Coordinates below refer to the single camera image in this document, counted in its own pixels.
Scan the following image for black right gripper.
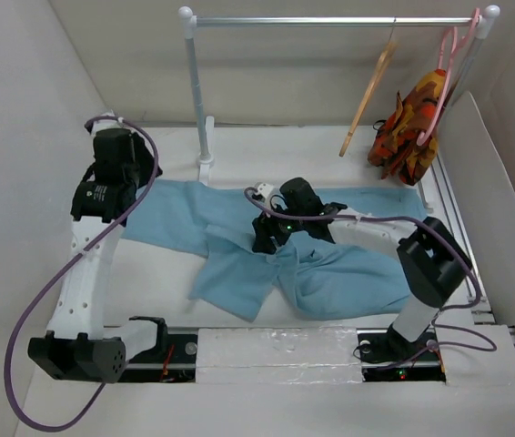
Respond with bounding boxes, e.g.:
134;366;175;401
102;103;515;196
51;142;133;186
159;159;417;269
251;198;307;254

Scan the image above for light blue trousers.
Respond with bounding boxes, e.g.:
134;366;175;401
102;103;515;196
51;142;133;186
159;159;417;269
123;180;410;321

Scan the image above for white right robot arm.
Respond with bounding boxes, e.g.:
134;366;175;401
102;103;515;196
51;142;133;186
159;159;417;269
244;178;474;368

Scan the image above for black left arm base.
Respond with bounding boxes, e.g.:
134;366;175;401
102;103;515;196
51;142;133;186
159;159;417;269
119;328;198;384

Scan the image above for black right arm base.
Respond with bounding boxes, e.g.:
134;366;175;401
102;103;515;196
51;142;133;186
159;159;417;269
352;329;446;383

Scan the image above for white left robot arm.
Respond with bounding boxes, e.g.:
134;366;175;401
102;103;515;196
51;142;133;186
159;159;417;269
27;112;169;383

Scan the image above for wooden clothes hanger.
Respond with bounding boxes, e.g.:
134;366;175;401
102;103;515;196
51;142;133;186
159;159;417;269
338;18;397;158

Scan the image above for pink plastic clothes hanger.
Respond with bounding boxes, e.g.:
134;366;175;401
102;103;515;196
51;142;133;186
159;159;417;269
417;7;480;147

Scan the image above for orange camouflage garment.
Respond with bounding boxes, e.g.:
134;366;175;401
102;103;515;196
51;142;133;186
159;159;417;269
368;69;446;186

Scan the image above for white metal clothes rack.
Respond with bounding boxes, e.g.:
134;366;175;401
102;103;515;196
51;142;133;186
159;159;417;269
177;4;502;215

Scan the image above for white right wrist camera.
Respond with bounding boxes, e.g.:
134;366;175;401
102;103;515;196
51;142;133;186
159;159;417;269
249;182;278;204

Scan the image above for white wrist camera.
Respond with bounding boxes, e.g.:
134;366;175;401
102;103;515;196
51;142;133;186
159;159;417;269
84;111;123;136
249;182;278;204

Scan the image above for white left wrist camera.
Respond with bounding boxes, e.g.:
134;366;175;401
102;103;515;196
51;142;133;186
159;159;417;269
84;111;123;136

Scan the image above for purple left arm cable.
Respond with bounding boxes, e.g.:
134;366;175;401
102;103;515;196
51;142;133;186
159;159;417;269
3;116;161;432

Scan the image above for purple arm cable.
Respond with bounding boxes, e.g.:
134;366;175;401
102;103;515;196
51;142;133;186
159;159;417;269
3;116;161;432
244;187;499;370

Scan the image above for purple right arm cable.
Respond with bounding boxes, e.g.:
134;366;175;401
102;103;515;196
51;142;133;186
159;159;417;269
244;187;499;370

